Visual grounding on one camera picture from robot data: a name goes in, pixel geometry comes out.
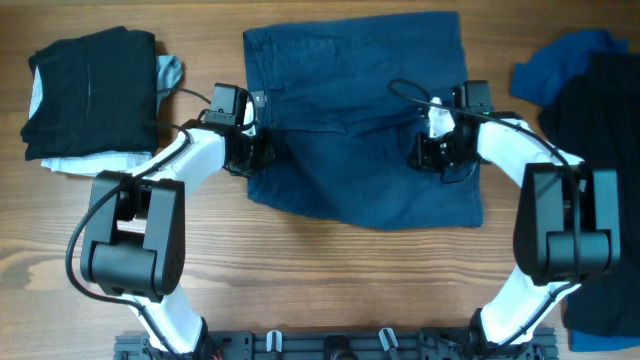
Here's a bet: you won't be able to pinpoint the navy blue shorts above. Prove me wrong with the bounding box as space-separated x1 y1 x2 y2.
243 11 483 230

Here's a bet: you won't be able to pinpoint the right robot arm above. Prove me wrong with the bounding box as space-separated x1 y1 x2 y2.
410 81 621 357

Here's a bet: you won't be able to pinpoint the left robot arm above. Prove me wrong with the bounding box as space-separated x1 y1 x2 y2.
65 83 274 359

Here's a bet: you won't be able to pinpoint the folded white grey shirt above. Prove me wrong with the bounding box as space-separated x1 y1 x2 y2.
41 55 183 177

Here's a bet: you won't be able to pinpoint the blue shirt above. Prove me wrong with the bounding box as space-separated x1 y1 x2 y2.
510 30 639 352

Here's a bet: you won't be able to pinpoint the black shirt on pile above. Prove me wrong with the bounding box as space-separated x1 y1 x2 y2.
539 52 639 337

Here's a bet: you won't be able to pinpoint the folded black shirt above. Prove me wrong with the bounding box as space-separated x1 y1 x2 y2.
20 26 158 161

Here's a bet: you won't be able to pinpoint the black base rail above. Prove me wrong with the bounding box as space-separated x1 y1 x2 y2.
113 327 559 360

